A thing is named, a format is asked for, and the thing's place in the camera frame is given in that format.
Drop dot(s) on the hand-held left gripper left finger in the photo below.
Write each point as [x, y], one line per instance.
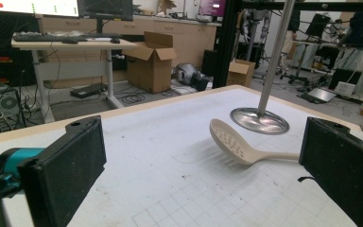
[63, 170]

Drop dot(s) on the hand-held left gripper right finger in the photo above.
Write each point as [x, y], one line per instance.
[340, 164]

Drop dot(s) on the beige slotted spoon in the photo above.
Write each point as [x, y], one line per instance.
[233, 143]

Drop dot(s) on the black flat box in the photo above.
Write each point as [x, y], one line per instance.
[88, 90]

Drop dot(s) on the metal stand with round base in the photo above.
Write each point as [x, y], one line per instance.
[261, 121]

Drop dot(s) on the black computer tower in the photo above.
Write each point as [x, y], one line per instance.
[0, 104]

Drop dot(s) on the white office desk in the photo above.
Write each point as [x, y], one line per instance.
[75, 67]

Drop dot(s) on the large open cardboard box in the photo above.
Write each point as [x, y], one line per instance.
[149, 71]

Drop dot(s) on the black keyboard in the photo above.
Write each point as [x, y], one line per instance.
[47, 37]

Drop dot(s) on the small cardboard box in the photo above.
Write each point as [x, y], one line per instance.
[240, 73]

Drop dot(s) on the black computer mouse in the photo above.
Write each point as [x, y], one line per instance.
[115, 40]

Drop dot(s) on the silver and black helmet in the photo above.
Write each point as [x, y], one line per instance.
[187, 74]

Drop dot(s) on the black speaker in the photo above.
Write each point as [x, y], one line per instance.
[209, 62]

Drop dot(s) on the monitor with dark screen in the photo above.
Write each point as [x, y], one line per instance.
[105, 8]

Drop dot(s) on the monitor with white screen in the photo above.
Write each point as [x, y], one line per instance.
[28, 7]

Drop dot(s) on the wooden cabinet counter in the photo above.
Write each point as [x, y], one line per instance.
[189, 38]

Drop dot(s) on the monitor with purple screen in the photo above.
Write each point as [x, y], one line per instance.
[212, 7]

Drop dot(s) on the black metal frame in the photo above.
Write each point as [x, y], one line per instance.
[227, 44]

